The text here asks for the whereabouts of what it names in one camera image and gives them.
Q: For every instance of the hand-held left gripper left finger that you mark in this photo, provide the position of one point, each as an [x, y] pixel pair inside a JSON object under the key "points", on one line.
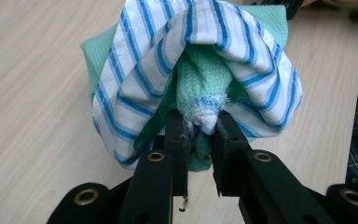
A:
{"points": [[177, 146]]}

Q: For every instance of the teal garment with striped trim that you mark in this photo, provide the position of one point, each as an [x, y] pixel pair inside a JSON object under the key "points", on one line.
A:
{"points": [[199, 46]]}

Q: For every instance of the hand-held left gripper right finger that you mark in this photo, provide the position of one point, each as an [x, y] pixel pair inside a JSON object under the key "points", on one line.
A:
{"points": [[230, 149]]}

